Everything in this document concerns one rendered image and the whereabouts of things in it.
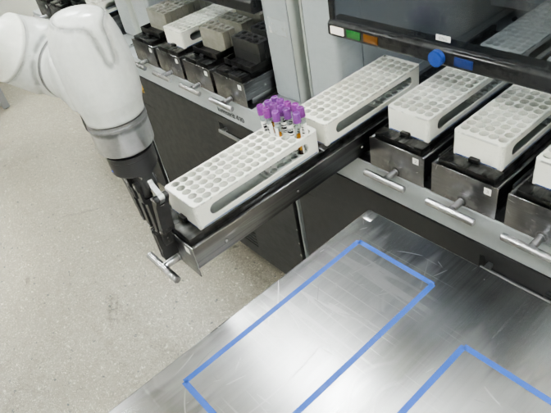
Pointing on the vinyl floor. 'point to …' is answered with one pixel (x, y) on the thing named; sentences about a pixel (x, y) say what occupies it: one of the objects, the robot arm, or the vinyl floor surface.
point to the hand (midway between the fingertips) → (165, 240)
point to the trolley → (368, 338)
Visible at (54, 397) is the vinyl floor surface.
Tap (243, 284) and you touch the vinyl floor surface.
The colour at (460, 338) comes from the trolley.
